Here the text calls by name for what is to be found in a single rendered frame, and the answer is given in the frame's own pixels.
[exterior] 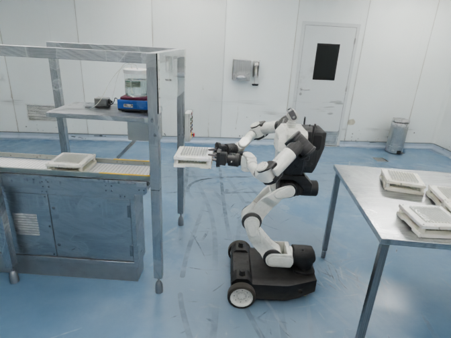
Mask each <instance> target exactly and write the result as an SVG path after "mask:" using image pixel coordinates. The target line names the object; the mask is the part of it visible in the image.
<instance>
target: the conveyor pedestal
mask: <svg viewBox="0 0 451 338"><path fill-rule="evenodd" d="M1 188H2V192H3V198H4V201H5V207H6V211H7V216H8V220H9V226H10V230H11V235H12V239H13V244H14V248H15V254H16V258H17V265H16V266H15V267H14V268H13V269H14V270H15V271H16V272H17V273H20V274H38V275H49V276H68V277H77V278H96V279H107V280H126V281H136V282H137V281H138V280H139V278H140V275H141V273H142V270H143V269H144V264H143V257H144V254H145V252H146V249H145V236H144V207H143V195H136V194H127V195H126V199H120V198H119V194H115V193H105V192H84V191H73V190H52V189H48V194H41V190H40V189H37V188H20V187H9V186H2V187H1Z"/></svg>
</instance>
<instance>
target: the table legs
mask: <svg viewBox="0 0 451 338"><path fill-rule="evenodd" d="M339 186H340V178H339V176H338V175H337V174H336V175H335V178H334V185H333V190H332V197H331V201H330V207H329V212H328V219H327V223H326V227H325V234H324V238H323V245H322V252H321V258H325V255H326V251H327V250H328V243H329V239H330V233H331V229H332V222H333V218H334V211H335V208H336V201H337V197H338V191H339ZM389 246H390V245H385V244H380V243H379V247H378V250H377V254H376V258H375V261H374V266H373V269H372V274H371V277H370V282H369V285H368V289H367V292H366V297H365V300H364V305H363V308H362V313H361V316H360V320H359V324H358V328H357V332H356V336H355V338H365V336H366V331H367V328H368V324H369V321H370V316H371V313H372V309H373V306H374V302H375V298H376V295H377V291H378V288H379V284H380V281H381V276H382V273H383V268H384V266H385V261H386V258H387V254H388V250H389Z"/></svg>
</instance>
